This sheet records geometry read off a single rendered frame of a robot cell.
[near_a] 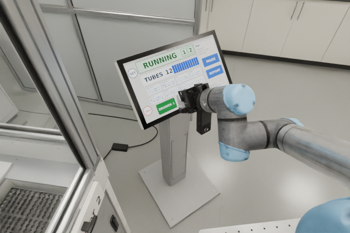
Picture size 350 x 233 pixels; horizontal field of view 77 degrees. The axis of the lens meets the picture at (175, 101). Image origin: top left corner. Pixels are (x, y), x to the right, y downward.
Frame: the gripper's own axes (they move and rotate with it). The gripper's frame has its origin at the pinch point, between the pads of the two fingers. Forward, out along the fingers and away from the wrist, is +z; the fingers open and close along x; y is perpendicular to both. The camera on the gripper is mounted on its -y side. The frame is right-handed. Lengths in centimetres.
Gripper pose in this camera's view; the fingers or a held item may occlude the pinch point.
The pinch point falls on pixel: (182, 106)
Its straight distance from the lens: 84.9
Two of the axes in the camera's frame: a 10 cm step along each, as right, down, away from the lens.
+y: -3.5, -9.3, -1.4
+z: -4.2, 0.2, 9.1
